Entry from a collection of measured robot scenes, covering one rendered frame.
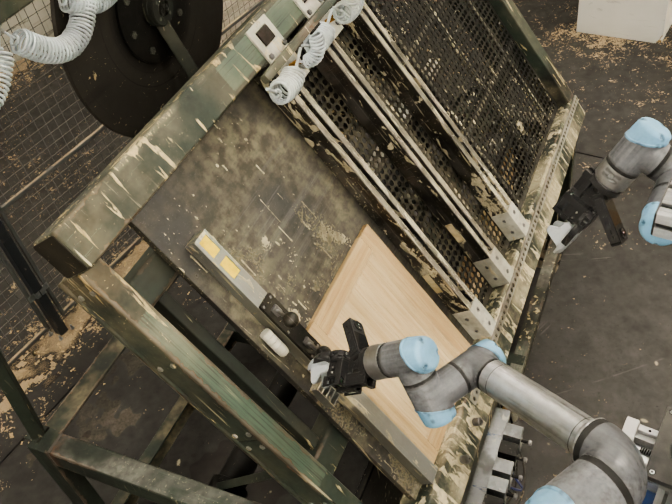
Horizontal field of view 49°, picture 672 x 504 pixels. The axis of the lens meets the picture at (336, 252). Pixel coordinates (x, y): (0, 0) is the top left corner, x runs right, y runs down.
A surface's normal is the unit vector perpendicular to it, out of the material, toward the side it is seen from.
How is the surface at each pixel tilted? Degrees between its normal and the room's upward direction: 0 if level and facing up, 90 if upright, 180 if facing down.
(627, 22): 90
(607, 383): 0
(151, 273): 57
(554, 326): 0
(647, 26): 90
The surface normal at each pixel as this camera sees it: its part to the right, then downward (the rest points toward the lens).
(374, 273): 0.68, -0.24
